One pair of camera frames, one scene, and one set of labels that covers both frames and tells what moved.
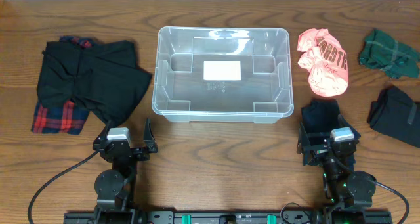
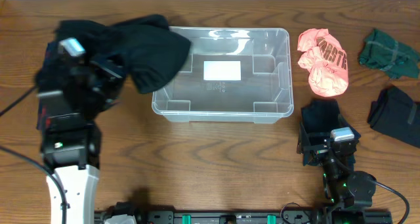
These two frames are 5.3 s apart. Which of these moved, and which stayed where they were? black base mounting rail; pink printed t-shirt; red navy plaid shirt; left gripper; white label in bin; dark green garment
Moved: left gripper; red navy plaid shirt
Stayed: pink printed t-shirt; white label in bin; black base mounting rail; dark green garment
